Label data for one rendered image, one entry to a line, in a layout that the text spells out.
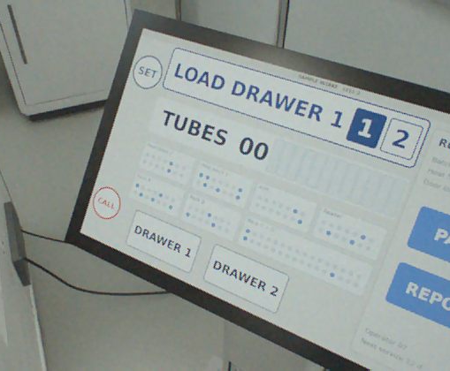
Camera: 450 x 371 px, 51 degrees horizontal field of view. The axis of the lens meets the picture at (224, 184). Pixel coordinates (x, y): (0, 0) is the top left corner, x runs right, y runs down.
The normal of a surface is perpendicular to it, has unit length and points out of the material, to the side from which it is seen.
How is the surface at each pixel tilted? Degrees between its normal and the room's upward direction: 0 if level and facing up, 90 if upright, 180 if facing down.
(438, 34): 90
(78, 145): 0
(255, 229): 50
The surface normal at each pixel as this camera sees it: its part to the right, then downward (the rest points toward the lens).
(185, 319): 0.03, -0.73
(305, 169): -0.34, 0.00
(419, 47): -0.89, 0.30
